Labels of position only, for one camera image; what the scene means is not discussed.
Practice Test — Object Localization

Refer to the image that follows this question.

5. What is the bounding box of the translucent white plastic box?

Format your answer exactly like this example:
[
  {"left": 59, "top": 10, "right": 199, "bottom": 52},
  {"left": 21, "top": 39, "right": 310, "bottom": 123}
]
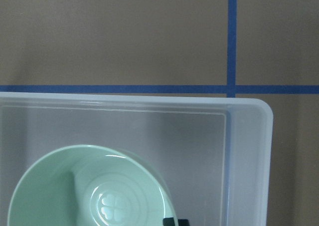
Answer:
[{"left": 0, "top": 92, "right": 273, "bottom": 226}]

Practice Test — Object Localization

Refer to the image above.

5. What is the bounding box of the pale green ceramic bowl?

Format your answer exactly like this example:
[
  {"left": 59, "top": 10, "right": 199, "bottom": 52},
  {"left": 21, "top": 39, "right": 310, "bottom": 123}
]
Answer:
[{"left": 7, "top": 145, "right": 178, "bottom": 226}]

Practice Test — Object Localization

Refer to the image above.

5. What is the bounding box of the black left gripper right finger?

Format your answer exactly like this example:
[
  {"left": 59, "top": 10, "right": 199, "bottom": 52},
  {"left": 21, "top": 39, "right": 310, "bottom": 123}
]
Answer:
[{"left": 178, "top": 219, "right": 190, "bottom": 226}]

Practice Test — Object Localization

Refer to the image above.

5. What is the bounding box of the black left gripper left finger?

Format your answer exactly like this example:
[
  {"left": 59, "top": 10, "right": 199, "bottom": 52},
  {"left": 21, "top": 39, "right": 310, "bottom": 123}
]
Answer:
[{"left": 162, "top": 218, "right": 177, "bottom": 226}]

